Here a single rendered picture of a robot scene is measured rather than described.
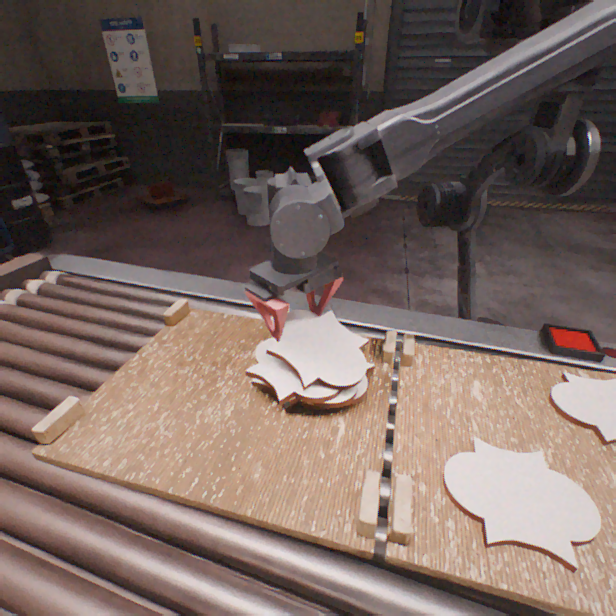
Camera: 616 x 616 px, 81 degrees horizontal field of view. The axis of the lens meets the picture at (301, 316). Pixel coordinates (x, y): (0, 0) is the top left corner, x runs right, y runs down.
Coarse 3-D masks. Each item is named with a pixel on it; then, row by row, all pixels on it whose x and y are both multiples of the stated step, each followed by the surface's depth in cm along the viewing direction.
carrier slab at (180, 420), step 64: (192, 320) 67; (256, 320) 67; (128, 384) 53; (192, 384) 53; (384, 384) 53; (64, 448) 44; (128, 448) 44; (192, 448) 44; (256, 448) 44; (320, 448) 44; (384, 448) 44; (256, 512) 37; (320, 512) 37
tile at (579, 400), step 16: (560, 384) 51; (576, 384) 51; (592, 384) 51; (608, 384) 51; (560, 400) 49; (576, 400) 49; (592, 400) 49; (608, 400) 49; (576, 416) 46; (592, 416) 46; (608, 416) 46; (608, 432) 44
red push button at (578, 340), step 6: (552, 330) 66; (558, 330) 66; (564, 330) 66; (558, 336) 64; (564, 336) 64; (570, 336) 64; (576, 336) 64; (582, 336) 64; (558, 342) 63; (564, 342) 63; (570, 342) 63; (576, 342) 63; (582, 342) 63; (588, 342) 63; (582, 348) 61; (588, 348) 61; (594, 348) 61
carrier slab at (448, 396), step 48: (432, 384) 53; (480, 384) 53; (528, 384) 53; (432, 432) 46; (480, 432) 46; (528, 432) 46; (576, 432) 46; (432, 480) 40; (576, 480) 40; (432, 528) 36; (480, 528) 36; (480, 576) 32; (528, 576) 32; (576, 576) 32
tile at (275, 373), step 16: (256, 352) 52; (256, 368) 49; (272, 368) 49; (288, 368) 49; (272, 384) 47; (288, 384) 47; (320, 384) 47; (288, 400) 46; (304, 400) 46; (320, 400) 45
